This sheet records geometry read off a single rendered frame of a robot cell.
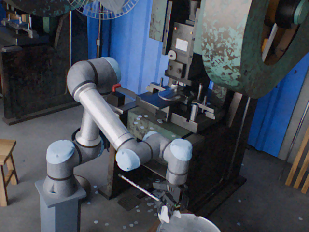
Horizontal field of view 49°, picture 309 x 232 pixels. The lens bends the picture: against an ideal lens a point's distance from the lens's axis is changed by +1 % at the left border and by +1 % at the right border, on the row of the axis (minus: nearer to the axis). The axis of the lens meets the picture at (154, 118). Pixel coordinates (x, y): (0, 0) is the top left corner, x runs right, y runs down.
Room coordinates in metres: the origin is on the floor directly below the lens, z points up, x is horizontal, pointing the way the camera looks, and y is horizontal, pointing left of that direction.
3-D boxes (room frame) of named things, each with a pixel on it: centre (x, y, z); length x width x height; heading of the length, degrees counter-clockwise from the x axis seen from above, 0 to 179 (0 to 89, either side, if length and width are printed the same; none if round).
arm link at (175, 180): (1.01, -0.11, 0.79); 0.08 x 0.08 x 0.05
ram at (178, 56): (1.82, -0.12, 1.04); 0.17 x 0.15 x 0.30; 143
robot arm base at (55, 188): (1.25, 0.39, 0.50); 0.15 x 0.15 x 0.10
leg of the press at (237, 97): (1.81, -0.44, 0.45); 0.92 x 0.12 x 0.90; 143
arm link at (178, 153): (1.01, -0.11, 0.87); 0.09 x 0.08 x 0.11; 50
